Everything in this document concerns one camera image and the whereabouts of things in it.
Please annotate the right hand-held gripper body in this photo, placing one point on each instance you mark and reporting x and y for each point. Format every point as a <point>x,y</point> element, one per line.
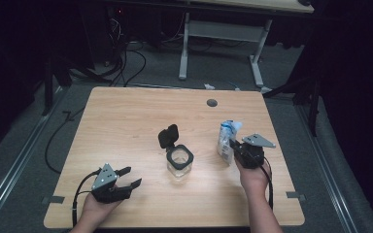
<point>251,157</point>

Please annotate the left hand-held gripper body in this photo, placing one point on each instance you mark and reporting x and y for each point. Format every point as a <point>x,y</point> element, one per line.
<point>108,194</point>

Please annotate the white and blue bag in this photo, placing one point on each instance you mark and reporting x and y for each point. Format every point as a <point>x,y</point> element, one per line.
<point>224,142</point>

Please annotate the glass jar with black lid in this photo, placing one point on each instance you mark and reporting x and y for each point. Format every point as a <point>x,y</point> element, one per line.
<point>168,136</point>

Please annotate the person's left hand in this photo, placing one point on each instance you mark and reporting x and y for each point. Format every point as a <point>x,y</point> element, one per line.
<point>95,212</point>

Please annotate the person's right hand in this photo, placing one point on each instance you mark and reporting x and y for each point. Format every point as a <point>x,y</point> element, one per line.
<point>254,179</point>

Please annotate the grey round table grommet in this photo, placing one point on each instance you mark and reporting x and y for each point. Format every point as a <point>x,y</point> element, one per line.
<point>211,103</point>

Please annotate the grey tape strip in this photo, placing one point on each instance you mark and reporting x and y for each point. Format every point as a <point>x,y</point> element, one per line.
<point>295,195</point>
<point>53,199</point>

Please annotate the small white scrap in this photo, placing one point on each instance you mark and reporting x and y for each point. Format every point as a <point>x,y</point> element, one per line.
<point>209,86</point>

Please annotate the black metal stand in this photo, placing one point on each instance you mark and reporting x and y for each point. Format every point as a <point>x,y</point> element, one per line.
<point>313,110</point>
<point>48,90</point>

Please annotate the desk with white metal legs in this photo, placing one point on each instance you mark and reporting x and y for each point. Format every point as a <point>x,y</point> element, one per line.
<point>223,30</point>

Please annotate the dark curtain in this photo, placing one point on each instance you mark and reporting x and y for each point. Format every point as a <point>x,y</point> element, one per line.
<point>9,64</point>
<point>359,81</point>

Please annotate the metal floor rail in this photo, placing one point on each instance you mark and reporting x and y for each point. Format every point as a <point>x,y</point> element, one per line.
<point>325,170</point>
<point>24,155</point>

